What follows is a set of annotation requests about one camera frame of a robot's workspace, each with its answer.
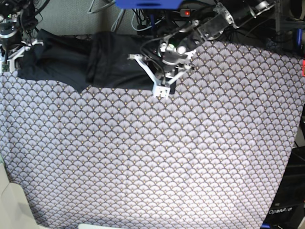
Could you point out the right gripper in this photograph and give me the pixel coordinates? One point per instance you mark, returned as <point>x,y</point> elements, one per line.
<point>9,60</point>

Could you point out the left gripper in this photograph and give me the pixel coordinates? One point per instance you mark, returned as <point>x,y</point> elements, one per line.
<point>174,63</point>

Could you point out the dark navy T-shirt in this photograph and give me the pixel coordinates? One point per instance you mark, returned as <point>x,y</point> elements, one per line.
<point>101,61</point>

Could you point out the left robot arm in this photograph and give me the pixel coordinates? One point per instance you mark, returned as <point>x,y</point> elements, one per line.
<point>198,29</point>

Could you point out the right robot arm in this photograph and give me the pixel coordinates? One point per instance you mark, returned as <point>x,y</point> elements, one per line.
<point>17,22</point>

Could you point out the fan patterned table cloth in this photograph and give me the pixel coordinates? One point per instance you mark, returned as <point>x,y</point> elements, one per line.
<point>211,156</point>

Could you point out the red clamp right edge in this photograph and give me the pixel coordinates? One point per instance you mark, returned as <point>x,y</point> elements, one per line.
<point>303,71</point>

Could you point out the black OpenArm box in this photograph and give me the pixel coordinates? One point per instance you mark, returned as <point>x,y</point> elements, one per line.
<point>288,207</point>

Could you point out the white power strip red switch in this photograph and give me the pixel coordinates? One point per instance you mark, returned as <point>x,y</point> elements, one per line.
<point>186,13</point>

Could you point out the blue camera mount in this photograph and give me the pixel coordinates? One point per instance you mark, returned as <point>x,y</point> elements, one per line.
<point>149,4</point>

